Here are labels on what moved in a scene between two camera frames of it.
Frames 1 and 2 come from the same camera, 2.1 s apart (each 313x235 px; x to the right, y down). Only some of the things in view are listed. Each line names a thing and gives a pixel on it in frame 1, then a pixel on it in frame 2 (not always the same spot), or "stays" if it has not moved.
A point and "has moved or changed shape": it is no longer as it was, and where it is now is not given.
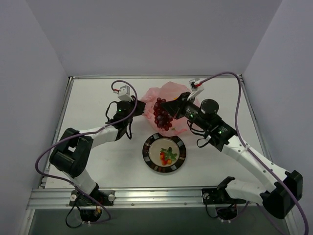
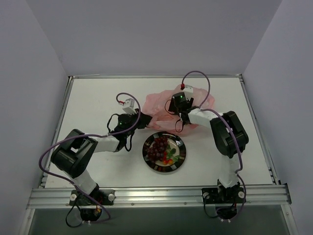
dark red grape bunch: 163,118 -> 156,152
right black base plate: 216,196 stays
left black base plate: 105,197 stays
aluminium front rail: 179,197 stays
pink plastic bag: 167,92 has moved or changed shape
